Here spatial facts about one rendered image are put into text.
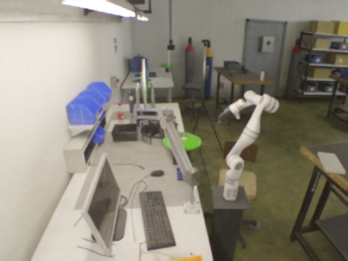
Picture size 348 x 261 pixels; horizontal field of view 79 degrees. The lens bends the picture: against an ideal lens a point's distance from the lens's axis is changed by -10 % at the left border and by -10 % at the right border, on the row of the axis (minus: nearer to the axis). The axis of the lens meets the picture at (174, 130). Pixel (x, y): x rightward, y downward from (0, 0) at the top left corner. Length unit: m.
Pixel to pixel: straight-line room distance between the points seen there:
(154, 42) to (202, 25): 1.31
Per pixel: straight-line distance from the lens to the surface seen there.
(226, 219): 1.73
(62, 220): 1.55
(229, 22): 6.56
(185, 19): 6.34
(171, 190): 1.62
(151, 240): 1.30
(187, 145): 1.81
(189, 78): 6.24
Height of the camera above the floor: 1.95
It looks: 25 degrees down
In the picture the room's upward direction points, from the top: straight up
